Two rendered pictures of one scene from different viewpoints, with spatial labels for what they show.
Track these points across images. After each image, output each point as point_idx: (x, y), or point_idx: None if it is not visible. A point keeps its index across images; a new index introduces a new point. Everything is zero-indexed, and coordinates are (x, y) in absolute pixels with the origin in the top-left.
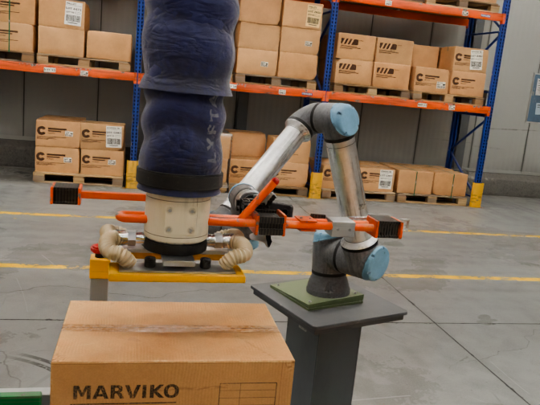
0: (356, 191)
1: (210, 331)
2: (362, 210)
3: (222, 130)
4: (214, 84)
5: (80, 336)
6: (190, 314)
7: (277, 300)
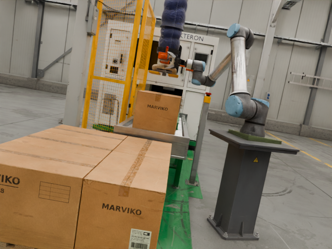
0: (231, 64)
1: (158, 93)
2: (232, 75)
3: (165, 35)
4: (162, 22)
5: (158, 92)
6: (171, 95)
7: None
